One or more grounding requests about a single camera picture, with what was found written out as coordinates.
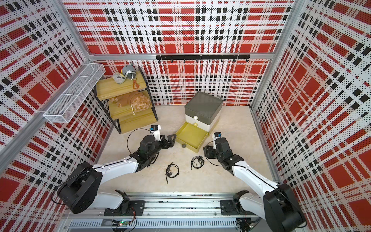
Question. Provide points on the white wire mesh basket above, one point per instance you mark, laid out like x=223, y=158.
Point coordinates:
x=67, y=104

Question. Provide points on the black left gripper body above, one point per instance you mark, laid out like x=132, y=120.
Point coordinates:
x=158, y=146

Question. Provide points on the wooden three-tier shelf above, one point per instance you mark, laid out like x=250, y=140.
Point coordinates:
x=123, y=118

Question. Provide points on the black wall hook rail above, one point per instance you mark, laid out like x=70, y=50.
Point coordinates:
x=202, y=57

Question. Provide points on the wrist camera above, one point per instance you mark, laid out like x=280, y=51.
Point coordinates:
x=216, y=136
x=155, y=130

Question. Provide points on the white grey plush toy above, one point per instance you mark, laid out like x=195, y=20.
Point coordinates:
x=119, y=78

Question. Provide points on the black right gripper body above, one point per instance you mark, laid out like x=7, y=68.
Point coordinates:
x=218, y=156

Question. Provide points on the three-tier plastic drawer cabinet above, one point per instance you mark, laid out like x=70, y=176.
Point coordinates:
x=202, y=113

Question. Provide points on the black earphones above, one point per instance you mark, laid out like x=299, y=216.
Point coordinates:
x=154, y=159
x=172, y=171
x=197, y=162

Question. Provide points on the white drawer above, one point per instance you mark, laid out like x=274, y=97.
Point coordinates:
x=206, y=124

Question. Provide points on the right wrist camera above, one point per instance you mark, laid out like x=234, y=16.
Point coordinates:
x=216, y=136

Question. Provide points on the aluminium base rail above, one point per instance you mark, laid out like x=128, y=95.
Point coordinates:
x=169, y=212

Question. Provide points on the orange carabiner clip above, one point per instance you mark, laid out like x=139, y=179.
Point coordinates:
x=135, y=85

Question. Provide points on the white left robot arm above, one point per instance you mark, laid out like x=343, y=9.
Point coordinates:
x=81, y=189

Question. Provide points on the green circuit board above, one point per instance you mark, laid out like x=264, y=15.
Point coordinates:
x=120, y=223

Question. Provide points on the brown plush toy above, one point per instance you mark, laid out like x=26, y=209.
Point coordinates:
x=136, y=100

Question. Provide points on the yellow bottom drawer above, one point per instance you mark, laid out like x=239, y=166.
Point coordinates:
x=192, y=137

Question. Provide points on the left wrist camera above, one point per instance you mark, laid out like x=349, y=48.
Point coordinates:
x=155, y=130

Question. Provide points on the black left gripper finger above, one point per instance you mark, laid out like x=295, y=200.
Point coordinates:
x=169, y=139
x=168, y=145

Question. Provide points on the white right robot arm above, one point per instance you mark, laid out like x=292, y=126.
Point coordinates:
x=275, y=203

